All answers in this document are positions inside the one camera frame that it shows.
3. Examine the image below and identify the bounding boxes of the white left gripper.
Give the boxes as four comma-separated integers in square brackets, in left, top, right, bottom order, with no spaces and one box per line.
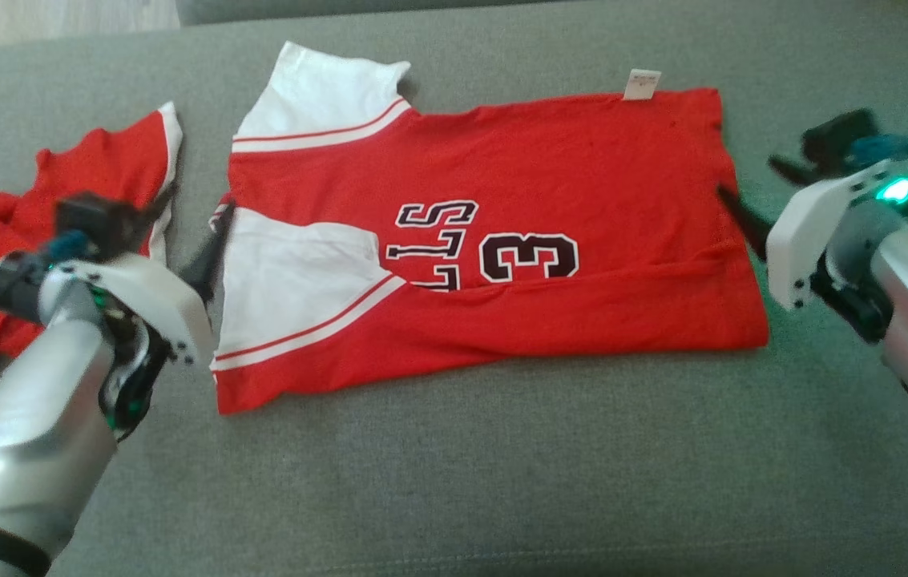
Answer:
[61,185,236,438]

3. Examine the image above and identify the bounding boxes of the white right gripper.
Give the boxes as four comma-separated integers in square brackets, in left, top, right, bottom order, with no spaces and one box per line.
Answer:
[716,154,908,343]

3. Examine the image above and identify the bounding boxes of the red shorts with white trim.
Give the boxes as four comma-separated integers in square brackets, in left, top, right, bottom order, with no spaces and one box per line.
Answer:
[0,100,184,423]

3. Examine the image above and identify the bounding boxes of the red and white basketball jersey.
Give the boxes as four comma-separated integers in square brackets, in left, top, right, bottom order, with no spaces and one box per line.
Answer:
[209,40,770,416]

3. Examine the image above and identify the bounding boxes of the grey sofa back cushion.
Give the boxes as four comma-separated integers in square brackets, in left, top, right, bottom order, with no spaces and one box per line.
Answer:
[176,0,551,25]

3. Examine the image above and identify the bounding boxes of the grey sofa seat cushion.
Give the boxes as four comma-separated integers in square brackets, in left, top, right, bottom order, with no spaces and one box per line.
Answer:
[0,0,908,577]

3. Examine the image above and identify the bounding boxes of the teal left cable connector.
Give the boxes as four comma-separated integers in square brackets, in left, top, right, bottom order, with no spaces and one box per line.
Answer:
[45,230,94,264]

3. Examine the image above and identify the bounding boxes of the teal cable connector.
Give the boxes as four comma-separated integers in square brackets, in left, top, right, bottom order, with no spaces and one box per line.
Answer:
[853,134,908,163]
[45,230,94,264]

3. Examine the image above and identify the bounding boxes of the teal right cable connector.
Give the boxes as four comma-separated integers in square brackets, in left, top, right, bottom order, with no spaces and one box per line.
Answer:
[853,134,908,163]

